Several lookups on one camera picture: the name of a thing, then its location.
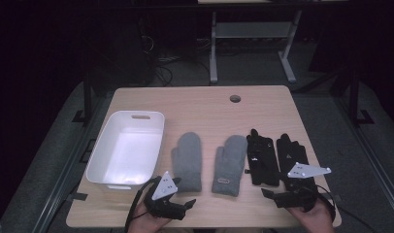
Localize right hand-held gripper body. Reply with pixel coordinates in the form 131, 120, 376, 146
273, 162, 332, 214

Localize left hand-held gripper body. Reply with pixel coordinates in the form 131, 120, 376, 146
143, 171, 186, 221

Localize black glove with triangle logo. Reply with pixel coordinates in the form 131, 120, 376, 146
276, 133, 319, 193

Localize person's right hand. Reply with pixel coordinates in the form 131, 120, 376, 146
286, 197, 336, 233

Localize person's left hand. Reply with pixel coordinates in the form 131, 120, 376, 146
128, 202, 173, 233

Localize plain grey mitten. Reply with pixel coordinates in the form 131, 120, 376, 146
171, 131, 203, 193

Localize black glove with glossy palm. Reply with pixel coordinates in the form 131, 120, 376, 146
245, 128, 280, 187

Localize grey mitten with label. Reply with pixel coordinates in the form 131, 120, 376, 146
212, 134, 248, 197

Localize white plastic bin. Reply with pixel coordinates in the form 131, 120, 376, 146
85, 110, 166, 191

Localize black tape strip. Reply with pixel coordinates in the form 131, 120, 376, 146
68, 191, 89, 202

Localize black metal stand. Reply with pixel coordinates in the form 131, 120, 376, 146
72, 72, 93, 124
348, 69, 376, 125

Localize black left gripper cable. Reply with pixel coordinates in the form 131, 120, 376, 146
124, 176, 161, 233

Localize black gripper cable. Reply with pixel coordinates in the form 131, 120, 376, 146
315, 183, 380, 233
124, 176, 161, 233

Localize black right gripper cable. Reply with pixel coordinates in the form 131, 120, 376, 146
315, 183, 380, 233

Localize bundle of floor cables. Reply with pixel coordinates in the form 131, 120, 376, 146
141, 33, 213, 87

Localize grey metal desk frame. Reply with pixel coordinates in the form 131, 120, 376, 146
209, 9, 303, 84

